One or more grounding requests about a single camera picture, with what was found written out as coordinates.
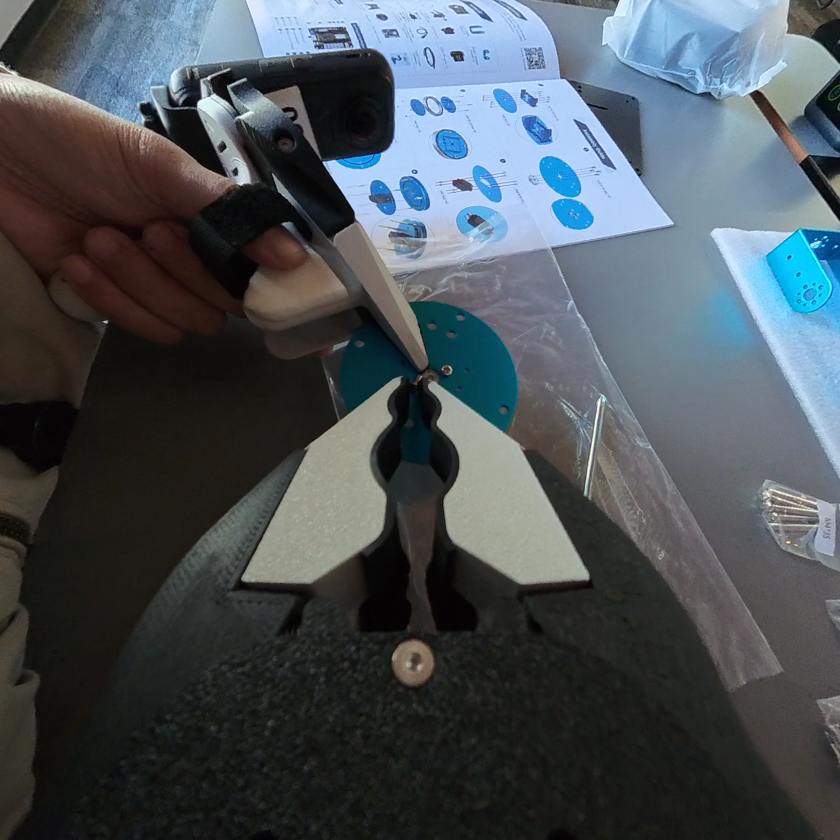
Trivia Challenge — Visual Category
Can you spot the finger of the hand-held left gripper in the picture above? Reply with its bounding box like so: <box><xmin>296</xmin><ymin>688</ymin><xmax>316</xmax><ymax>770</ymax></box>
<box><xmin>333</xmin><ymin>220</ymin><xmax>431</xmax><ymax>370</ymax></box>

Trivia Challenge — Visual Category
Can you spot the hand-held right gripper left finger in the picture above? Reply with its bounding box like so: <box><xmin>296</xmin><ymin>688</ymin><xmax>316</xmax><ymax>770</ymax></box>
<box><xmin>241</xmin><ymin>375</ymin><xmax>414</xmax><ymax>630</ymax></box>

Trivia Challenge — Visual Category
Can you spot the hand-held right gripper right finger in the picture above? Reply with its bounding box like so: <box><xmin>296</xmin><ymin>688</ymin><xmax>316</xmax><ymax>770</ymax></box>
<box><xmin>423</xmin><ymin>379</ymin><xmax>592</xmax><ymax>623</ymax></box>

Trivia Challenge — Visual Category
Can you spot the blue round metal plate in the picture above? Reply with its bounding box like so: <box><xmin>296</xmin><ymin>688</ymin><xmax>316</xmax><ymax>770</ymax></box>
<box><xmin>338</xmin><ymin>301</ymin><xmax>519</xmax><ymax>470</ymax></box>

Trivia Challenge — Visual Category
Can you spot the person's left hand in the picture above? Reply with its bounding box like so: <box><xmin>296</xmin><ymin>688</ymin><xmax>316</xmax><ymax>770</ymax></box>
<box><xmin>0</xmin><ymin>71</ymin><xmax>309</xmax><ymax>345</ymax></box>

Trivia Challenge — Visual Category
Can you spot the clear plastic bag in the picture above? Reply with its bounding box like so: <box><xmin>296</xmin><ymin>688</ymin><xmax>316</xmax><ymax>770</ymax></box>
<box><xmin>322</xmin><ymin>217</ymin><xmax>785</xmax><ymax>693</ymax></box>

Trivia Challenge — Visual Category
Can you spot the white instruction booklet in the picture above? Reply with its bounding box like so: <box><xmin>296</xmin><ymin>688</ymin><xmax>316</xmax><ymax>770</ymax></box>
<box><xmin>246</xmin><ymin>0</ymin><xmax>676</xmax><ymax>263</ymax></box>

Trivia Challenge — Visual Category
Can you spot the pile of small parts bags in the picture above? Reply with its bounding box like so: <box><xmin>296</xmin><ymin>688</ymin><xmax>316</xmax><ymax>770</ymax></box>
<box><xmin>761</xmin><ymin>479</ymin><xmax>840</xmax><ymax>772</ymax></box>

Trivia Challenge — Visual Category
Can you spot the black metal plate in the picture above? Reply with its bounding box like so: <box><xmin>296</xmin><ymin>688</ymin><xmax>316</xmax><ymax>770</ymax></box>
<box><xmin>570</xmin><ymin>79</ymin><xmax>647</xmax><ymax>179</ymax></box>

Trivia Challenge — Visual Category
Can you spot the white foam sheet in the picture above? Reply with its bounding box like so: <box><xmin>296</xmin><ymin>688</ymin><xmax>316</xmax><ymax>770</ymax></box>
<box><xmin>712</xmin><ymin>226</ymin><xmax>840</xmax><ymax>480</ymax></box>

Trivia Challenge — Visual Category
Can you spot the group of blue metal brackets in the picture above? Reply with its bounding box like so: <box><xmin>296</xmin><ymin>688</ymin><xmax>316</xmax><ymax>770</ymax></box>
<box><xmin>766</xmin><ymin>228</ymin><xmax>840</xmax><ymax>316</ymax></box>

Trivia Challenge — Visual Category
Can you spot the white plastic wrapped item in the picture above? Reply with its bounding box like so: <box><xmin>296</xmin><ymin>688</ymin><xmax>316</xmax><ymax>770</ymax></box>
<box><xmin>602</xmin><ymin>0</ymin><xmax>788</xmax><ymax>99</ymax></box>

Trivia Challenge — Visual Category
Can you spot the grey charger with display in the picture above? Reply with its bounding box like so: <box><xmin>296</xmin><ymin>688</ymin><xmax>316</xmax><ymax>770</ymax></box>
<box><xmin>804</xmin><ymin>71</ymin><xmax>840</xmax><ymax>157</ymax></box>

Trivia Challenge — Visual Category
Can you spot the orange-handled screwdriver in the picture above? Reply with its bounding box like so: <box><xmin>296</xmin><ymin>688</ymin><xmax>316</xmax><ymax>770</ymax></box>
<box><xmin>583</xmin><ymin>392</ymin><xmax>607</xmax><ymax>497</ymax></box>

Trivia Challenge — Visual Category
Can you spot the black strap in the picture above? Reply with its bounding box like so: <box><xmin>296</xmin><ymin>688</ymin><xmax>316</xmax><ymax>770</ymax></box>
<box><xmin>0</xmin><ymin>400</ymin><xmax>76</xmax><ymax>470</ymax></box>

